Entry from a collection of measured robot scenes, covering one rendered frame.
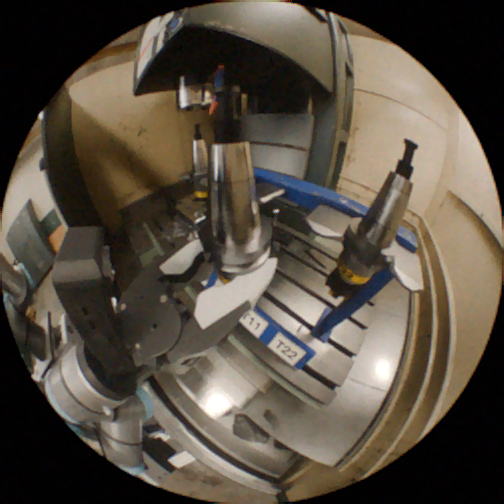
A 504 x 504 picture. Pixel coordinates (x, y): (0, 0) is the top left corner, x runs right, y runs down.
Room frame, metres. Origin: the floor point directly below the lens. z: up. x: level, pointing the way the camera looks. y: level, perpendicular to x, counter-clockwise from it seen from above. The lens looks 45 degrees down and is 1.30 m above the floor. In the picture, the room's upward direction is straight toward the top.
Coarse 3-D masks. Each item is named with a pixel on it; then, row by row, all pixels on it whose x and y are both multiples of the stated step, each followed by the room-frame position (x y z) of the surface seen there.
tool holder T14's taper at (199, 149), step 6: (192, 144) 0.32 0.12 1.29; (198, 144) 0.31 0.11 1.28; (204, 144) 0.32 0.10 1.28; (192, 150) 0.32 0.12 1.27; (198, 150) 0.31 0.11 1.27; (204, 150) 0.32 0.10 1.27; (192, 156) 0.32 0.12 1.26; (198, 156) 0.31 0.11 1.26; (204, 156) 0.31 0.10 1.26; (192, 162) 0.32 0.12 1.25; (198, 162) 0.31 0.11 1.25; (204, 162) 0.31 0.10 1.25; (192, 168) 0.32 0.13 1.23; (198, 168) 0.30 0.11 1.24; (204, 168) 0.31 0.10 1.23
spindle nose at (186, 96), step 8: (176, 80) 0.54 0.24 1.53; (184, 80) 0.53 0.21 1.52; (192, 80) 0.53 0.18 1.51; (200, 80) 0.54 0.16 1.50; (208, 80) 0.55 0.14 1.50; (176, 88) 0.54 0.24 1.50; (184, 88) 0.53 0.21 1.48; (192, 88) 0.53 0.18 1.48; (200, 88) 0.54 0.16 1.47; (208, 88) 0.55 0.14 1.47; (176, 96) 0.54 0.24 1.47; (184, 96) 0.53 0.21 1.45; (192, 96) 0.53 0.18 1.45; (200, 96) 0.54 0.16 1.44; (208, 96) 0.55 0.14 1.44; (176, 104) 0.55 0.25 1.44; (184, 104) 0.53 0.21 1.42; (192, 104) 0.53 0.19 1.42; (200, 104) 0.54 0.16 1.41; (208, 104) 0.57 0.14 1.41; (184, 112) 0.64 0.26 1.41
